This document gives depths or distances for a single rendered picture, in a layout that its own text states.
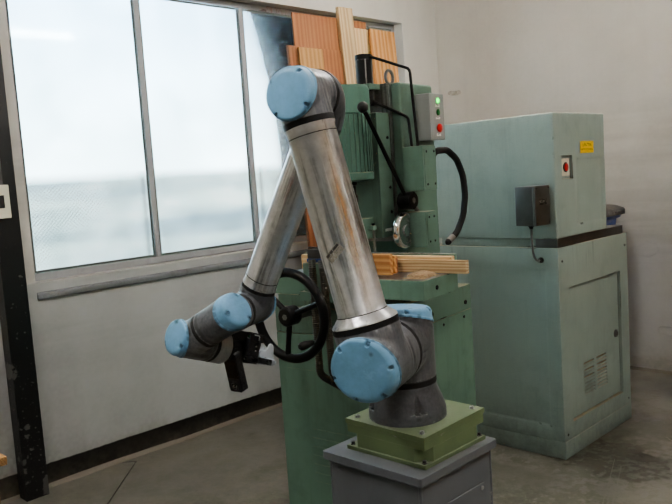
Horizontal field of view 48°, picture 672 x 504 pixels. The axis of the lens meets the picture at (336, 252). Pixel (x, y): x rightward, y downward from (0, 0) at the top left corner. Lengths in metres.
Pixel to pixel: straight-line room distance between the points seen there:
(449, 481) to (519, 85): 3.39
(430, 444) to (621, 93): 3.14
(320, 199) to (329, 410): 1.05
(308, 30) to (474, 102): 1.32
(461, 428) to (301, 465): 0.92
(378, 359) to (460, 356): 1.17
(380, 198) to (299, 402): 0.74
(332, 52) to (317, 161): 2.75
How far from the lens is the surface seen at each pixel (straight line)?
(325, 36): 4.35
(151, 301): 3.61
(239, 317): 1.80
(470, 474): 1.90
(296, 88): 1.61
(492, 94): 4.96
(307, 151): 1.61
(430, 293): 2.22
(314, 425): 2.55
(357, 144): 2.43
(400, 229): 2.51
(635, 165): 4.53
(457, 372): 2.71
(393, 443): 1.81
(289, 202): 1.81
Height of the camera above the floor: 1.22
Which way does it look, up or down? 6 degrees down
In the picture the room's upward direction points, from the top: 4 degrees counter-clockwise
